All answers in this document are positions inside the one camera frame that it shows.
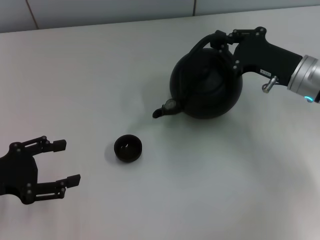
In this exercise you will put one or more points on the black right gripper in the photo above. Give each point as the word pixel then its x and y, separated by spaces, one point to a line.
pixel 262 57

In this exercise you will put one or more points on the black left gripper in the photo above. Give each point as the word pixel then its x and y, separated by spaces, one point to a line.
pixel 17 175

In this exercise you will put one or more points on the small black teacup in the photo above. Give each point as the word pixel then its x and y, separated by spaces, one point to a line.
pixel 130 152

